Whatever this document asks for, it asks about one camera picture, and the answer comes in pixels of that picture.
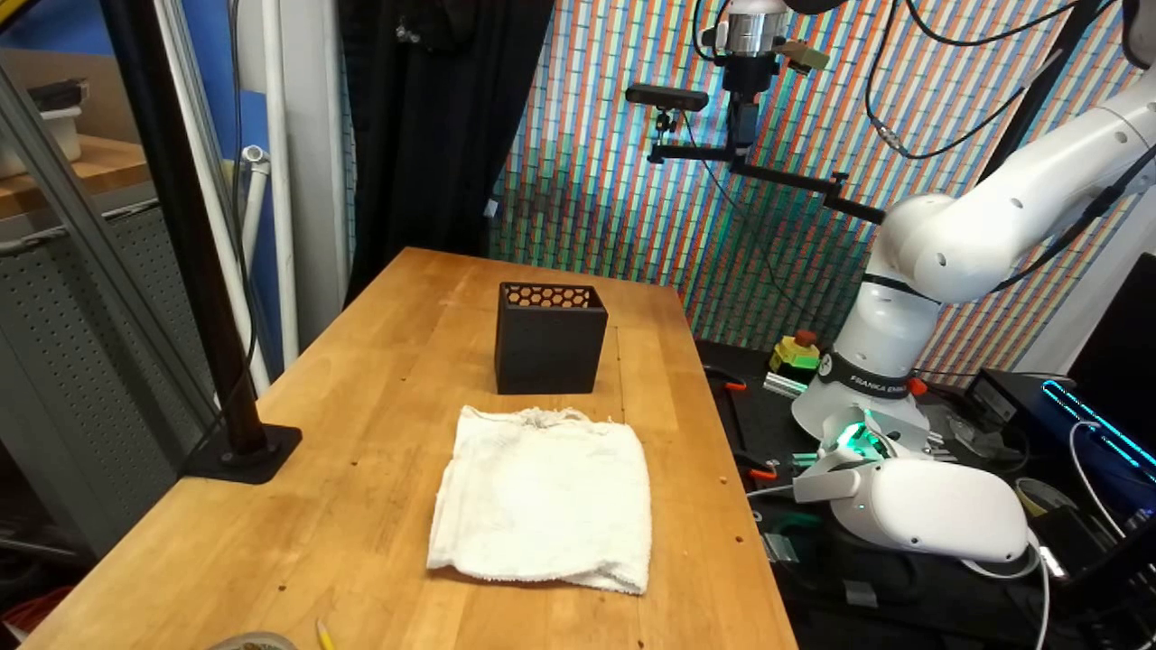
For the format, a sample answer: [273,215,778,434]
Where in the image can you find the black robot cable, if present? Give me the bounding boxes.
[859,0,1117,185]

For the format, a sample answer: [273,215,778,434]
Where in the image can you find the small black perforated basket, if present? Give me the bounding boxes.
[492,278,612,396]

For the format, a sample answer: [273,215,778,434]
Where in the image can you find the white headset cable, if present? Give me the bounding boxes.
[962,538,1069,650]

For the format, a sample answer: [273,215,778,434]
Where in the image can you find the black monitor panel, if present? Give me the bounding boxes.
[1062,251,1156,424]

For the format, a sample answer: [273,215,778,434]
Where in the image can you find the black bag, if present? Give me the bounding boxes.
[771,516,1156,650]

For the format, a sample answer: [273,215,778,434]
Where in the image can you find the white looped cable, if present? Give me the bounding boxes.
[1062,417,1133,543]

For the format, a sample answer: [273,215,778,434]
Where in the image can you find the black stereo camera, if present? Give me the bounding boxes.
[621,79,712,117]

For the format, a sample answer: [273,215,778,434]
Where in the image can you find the white pipe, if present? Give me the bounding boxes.
[231,141,273,395]

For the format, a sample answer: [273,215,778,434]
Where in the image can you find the grey pegboard cabinet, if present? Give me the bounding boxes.
[0,133,247,556]

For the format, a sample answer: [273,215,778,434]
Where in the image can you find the teal white crumpled object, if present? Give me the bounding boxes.
[815,410,901,475]

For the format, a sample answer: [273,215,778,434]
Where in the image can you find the black curtain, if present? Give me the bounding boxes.
[336,0,556,305]

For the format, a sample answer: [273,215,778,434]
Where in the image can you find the white plastic bin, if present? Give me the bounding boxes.
[0,77,91,165]

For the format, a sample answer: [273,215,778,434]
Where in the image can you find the blue-edged black box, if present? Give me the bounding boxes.
[1033,375,1156,520]

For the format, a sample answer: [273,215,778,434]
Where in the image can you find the yellow emergency stop button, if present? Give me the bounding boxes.
[761,330,826,400]

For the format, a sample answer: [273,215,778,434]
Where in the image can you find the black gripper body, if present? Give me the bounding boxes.
[720,49,780,111]

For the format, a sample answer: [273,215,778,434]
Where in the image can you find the black pole stand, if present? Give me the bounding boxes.
[101,0,305,484]

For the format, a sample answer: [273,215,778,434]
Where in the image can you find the white terry towel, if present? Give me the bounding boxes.
[424,406,655,595]

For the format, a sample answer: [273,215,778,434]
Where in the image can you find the black pegboard base plate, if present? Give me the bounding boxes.
[694,339,846,572]

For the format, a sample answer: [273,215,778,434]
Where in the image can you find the black metal stand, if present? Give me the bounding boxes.
[0,65,247,465]

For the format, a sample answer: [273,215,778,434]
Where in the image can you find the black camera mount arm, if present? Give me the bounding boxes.
[648,105,889,229]

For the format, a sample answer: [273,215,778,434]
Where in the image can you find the white VR headset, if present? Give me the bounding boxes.
[790,457,1069,587]

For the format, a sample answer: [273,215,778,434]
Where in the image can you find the round glass jar rim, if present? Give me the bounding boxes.
[202,629,305,650]

